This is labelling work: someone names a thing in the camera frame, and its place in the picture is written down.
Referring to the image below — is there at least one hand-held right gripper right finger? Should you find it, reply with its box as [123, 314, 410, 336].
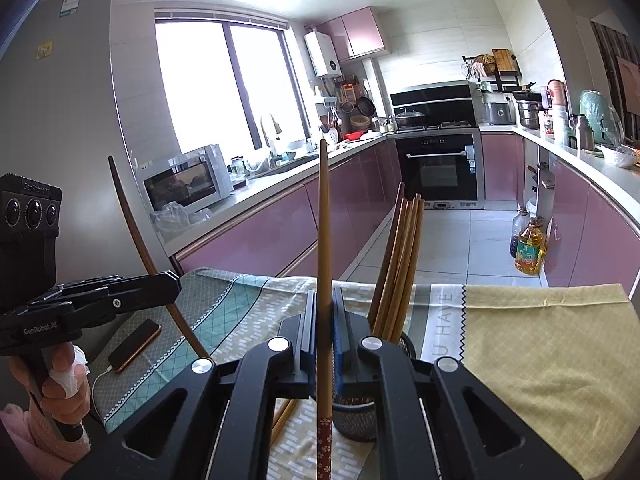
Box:
[332, 287, 583, 480]

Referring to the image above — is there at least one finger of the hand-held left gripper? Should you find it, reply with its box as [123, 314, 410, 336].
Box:
[65, 271, 182, 331]
[22, 277, 126, 311]

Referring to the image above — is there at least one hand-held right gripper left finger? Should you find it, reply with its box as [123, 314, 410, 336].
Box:
[62, 287, 318, 480]

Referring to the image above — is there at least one black mesh basket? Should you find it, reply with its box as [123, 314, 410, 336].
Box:
[330, 332, 417, 443]

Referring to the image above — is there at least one single chopstick red floral end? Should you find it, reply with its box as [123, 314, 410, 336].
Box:
[316, 138, 335, 480]

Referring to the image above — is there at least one bundle of wooden chopsticks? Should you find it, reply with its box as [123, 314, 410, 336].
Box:
[375, 194, 426, 346]

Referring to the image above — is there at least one person's left hand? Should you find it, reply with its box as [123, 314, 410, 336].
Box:
[9, 346, 93, 427]

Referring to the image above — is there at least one black smartphone orange edge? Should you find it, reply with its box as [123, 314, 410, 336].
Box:
[107, 318, 162, 374]

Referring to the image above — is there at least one clear plastic bag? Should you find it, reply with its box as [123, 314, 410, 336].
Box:
[150, 201, 213, 233]

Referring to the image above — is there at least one patterned beige teal table cloth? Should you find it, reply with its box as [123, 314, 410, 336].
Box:
[90, 266, 468, 480]

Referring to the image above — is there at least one white microwave oven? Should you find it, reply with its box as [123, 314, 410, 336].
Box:
[143, 144, 235, 212]

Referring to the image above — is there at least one pink lower cabinets window side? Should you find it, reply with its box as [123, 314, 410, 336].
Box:
[170, 137, 401, 281]

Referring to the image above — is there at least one grey refrigerator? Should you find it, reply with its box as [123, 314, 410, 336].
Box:
[0, 0, 173, 321]

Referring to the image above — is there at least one black built-in oven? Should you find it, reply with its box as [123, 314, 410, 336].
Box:
[395, 127, 485, 210]

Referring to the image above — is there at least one dark sauce bottle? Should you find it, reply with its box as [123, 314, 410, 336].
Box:
[509, 210, 531, 257]

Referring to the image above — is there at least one kitchen window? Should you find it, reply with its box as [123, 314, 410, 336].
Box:
[154, 7, 311, 153]

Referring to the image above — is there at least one yellow cooking oil bottle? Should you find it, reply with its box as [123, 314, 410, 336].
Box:
[515, 217, 548, 276]

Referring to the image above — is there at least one dark wok with lid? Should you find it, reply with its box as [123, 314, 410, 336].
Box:
[395, 107, 428, 128]

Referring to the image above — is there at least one black range hood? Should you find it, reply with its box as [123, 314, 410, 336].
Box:
[389, 82, 476, 131]

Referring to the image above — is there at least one pink lower cabinets long run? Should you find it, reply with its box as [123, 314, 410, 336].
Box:
[480, 130, 640, 291]

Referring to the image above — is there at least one silver rice cooker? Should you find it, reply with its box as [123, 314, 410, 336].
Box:
[481, 100, 517, 127]

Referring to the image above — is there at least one white water heater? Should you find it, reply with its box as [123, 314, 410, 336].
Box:
[303, 30, 342, 78]

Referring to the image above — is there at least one steel stock pot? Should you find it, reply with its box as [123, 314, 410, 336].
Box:
[515, 100, 546, 130]

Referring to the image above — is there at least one steel vacuum flask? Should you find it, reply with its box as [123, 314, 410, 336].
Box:
[570, 114, 596, 152]

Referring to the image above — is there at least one black rack with cutting boards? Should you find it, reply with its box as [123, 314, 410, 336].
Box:
[462, 49, 523, 93]

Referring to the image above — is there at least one pink thermos jug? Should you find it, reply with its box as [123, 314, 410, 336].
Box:
[546, 79, 570, 148]

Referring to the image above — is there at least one white bowl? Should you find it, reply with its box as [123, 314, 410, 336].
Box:
[600, 144, 638, 168]

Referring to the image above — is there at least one green plastic wrapped appliance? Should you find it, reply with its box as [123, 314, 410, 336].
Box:
[580, 90, 623, 143]

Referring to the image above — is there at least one dark striped curtain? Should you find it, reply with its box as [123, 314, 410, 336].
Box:
[590, 20, 640, 136]

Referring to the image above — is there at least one white charging cable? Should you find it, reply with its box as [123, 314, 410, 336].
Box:
[90, 366, 121, 418]

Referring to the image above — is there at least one wall utensil rack with pans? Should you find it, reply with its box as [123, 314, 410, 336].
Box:
[330, 76, 376, 143]

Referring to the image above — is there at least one pink upper wall cabinet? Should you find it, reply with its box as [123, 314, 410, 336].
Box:
[316, 6, 391, 62]

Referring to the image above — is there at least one pink wall picture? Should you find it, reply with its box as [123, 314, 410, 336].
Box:
[615, 55, 640, 143]

